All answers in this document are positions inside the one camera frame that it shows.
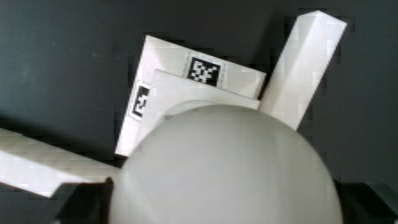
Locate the white lamp base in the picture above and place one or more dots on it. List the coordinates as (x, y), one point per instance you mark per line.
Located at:
(182, 76)

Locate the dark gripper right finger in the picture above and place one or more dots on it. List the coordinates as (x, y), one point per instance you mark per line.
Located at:
(369, 203)

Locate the white lamp bulb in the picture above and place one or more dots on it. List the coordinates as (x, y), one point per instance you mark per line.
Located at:
(225, 170)

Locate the white border bar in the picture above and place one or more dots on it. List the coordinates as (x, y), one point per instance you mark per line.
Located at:
(40, 166)
(301, 66)

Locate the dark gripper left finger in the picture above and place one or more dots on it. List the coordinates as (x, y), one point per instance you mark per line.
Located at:
(79, 205)

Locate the white front border bar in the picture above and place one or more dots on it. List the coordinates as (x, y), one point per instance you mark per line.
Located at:
(40, 166)

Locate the white right border bar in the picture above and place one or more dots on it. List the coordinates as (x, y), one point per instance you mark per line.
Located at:
(301, 66)

